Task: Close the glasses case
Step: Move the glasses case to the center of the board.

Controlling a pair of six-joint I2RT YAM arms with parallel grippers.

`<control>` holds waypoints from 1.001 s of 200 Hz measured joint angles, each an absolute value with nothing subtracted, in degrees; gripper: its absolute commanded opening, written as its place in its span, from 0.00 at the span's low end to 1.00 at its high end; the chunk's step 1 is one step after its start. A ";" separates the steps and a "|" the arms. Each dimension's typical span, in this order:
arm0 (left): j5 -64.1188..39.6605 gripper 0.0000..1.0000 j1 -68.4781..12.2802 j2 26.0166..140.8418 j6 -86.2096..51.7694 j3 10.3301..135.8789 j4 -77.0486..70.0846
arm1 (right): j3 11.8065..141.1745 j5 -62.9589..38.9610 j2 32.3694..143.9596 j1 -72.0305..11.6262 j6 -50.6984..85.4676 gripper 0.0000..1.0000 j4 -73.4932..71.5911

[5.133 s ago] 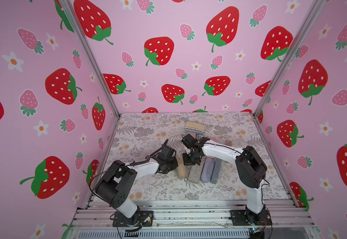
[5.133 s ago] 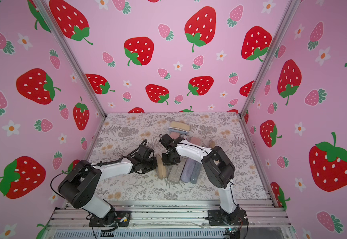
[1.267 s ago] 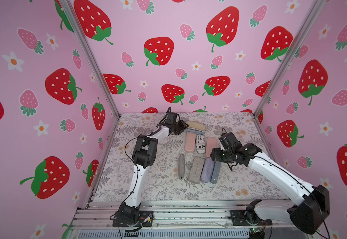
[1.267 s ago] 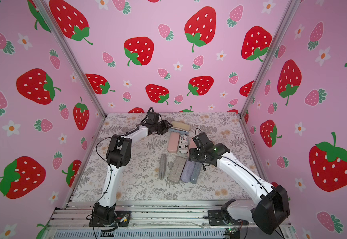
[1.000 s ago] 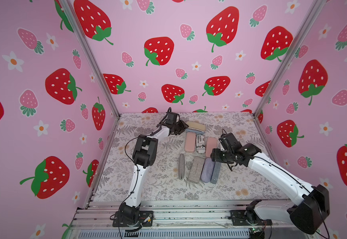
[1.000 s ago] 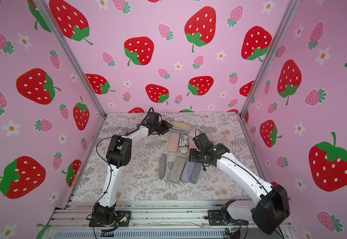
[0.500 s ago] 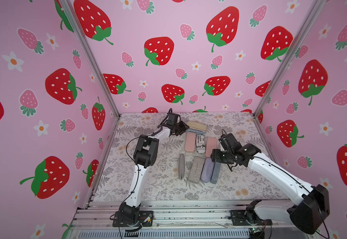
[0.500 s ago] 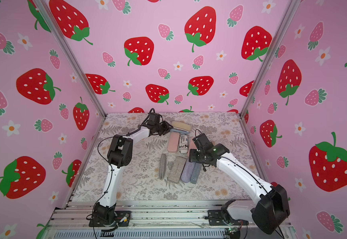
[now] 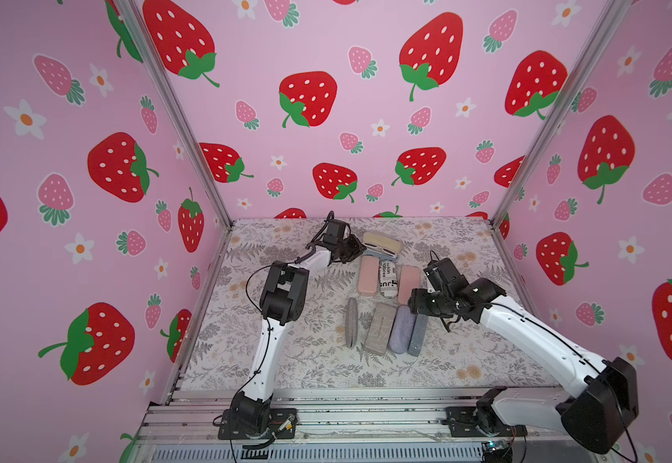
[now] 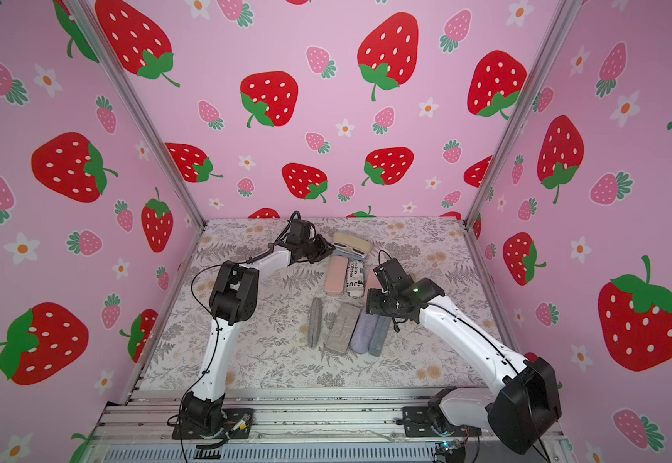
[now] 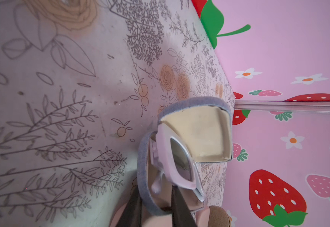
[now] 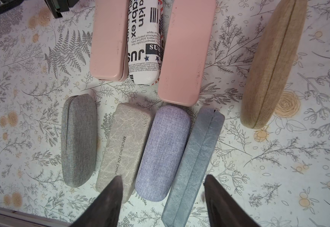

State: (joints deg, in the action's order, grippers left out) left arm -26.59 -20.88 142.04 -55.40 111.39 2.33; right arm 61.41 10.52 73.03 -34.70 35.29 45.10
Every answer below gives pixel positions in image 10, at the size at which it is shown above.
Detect newspaper print glasses case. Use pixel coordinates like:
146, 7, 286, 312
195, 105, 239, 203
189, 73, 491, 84
346, 260, 365, 299

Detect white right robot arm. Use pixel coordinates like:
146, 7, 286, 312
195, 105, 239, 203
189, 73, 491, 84
366, 259, 562, 455

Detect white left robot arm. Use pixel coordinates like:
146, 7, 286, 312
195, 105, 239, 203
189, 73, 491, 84
178, 212, 335, 438

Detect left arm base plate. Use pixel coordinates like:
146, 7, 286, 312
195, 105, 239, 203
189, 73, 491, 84
166, 408, 255, 441

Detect pink glasses case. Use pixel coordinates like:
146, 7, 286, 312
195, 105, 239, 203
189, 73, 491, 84
324, 256, 349, 296

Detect aluminium corner post left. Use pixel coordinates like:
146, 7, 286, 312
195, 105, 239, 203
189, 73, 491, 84
66, 0, 206, 231

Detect purple case brown lining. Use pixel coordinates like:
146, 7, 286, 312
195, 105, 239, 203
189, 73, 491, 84
350, 310, 378, 355

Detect aluminium corner post right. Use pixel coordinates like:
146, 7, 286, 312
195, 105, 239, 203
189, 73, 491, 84
464, 0, 582, 231

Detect blue fabric glasses case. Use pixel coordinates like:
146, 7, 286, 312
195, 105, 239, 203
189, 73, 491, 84
333, 231, 373, 260

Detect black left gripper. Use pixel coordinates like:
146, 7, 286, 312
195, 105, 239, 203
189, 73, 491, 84
299, 233, 337, 264

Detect pink case black sunglasses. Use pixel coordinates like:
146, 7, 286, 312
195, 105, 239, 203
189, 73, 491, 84
365, 269, 382, 292

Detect aluminium corner post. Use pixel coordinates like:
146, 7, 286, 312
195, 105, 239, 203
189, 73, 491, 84
66, 0, 206, 231
464, 0, 582, 231

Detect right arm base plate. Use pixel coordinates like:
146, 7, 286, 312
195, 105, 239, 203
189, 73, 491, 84
398, 406, 482, 438

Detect aluminium rail frame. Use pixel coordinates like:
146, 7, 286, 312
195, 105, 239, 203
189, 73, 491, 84
78, 386, 577, 463

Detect grey fabric glasses case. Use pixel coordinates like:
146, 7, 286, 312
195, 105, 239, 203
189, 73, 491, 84
307, 297, 324, 348

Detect grey case teal lining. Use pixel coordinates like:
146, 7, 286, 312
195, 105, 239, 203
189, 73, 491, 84
324, 304, 361, 355

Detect green case purple glasses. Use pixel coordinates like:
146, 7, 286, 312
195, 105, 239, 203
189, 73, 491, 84
368, 316, 392, 357

